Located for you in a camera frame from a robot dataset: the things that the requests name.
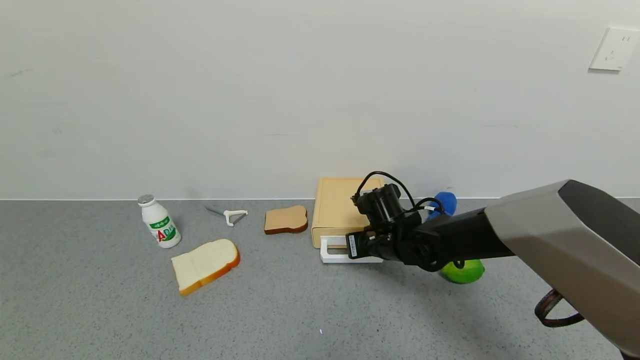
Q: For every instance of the white peeler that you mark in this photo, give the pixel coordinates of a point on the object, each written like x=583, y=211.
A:
x=231, y=215

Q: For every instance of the brown toast slice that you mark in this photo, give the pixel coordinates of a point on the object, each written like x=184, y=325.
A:
x=285, y=220

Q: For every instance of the white bread slice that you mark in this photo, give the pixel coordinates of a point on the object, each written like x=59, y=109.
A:
x=205, y=264

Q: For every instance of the yellow drawer case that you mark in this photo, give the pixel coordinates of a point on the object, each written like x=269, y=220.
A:
x=335, y=205

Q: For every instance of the white wall socket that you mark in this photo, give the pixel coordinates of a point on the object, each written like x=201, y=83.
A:
x=615, y=48

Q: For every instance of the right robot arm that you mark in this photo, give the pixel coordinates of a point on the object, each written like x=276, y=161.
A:
x=550, y=235

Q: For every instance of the green lime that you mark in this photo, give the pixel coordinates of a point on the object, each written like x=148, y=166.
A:
x=467, y=274

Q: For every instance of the blue rolled towel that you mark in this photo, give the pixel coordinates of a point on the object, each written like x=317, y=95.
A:
x=447, y=201

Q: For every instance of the white milk bottle green label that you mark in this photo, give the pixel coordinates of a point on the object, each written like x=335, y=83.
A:
x=160, y=225

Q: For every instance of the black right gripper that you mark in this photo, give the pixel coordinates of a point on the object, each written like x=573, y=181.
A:
x=353, y=246

